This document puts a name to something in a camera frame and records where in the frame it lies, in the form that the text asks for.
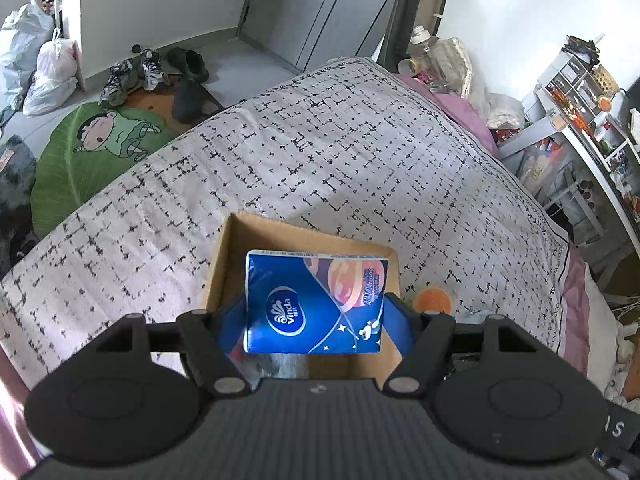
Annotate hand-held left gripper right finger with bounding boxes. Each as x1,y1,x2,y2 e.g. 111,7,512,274
382,294,543,393

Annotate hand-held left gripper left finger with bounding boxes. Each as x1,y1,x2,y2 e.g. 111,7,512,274
92,296,251,395

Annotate brown cardboard box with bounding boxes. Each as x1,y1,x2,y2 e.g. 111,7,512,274
202,212,406,391

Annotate blue tissue packet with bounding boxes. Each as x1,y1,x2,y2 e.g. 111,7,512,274
243,249,391,356

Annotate orange soft cup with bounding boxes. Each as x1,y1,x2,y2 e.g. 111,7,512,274
415,287,453,313

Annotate white pillow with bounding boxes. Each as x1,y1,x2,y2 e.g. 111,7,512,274
582,272,632,401

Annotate white black-patterned blanket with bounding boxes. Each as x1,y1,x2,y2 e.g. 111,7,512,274
0,57,571,391

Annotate clear plastic storage bag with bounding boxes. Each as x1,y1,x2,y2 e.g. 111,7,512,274
517,145,566,196

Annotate white folding stool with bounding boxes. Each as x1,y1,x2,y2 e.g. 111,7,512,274
545,170,606,246

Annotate green cartoon rug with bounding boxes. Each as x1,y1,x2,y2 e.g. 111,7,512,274
31,101,181,238

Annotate dark slipper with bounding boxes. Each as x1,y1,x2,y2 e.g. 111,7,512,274
172,79,223,123
166,47,208,81

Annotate crumpled beige bag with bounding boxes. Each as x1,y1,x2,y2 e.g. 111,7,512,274
485,92,526,131

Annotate white desk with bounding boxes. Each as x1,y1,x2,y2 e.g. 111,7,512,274
500,80,640,261

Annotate grey fluffy cushion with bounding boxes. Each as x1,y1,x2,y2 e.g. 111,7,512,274
0,135,41,261

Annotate white woven bag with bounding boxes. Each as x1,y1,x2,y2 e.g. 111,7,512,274
430,37,473,98

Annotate grey white sneaker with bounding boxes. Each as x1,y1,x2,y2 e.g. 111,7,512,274
140,49,166,92
100,60,144,106

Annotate clear desktop drawer organizer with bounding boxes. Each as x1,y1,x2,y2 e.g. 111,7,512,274
542,52,601,111

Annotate wicker basket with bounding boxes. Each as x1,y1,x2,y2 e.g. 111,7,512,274
592,65,621,96

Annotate flat tall cardboard box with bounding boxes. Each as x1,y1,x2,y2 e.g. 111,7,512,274
372,0,453,61

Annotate grey wardrobe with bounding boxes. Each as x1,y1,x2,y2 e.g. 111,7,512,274
235,0,411,73

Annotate large white plastic bag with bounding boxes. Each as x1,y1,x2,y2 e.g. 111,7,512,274
0,0,53,111

